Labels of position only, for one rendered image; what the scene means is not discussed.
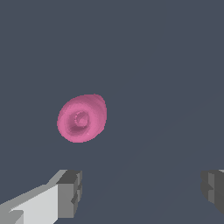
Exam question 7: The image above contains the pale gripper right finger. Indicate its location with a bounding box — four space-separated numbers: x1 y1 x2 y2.
199 169 224 215

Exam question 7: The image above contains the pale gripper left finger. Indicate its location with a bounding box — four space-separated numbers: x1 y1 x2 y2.
0 169 83 224

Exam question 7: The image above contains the pink round object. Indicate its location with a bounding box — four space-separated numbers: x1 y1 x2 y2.
56 93 108 144

